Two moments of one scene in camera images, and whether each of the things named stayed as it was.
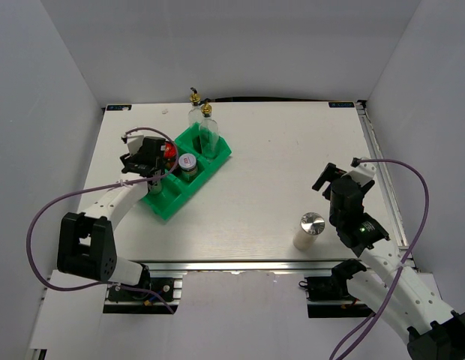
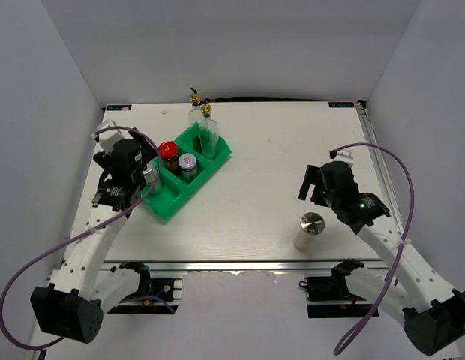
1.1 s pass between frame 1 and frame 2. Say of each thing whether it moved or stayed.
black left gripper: moved
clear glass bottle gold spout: stayed
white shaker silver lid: stayed
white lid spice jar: stayed
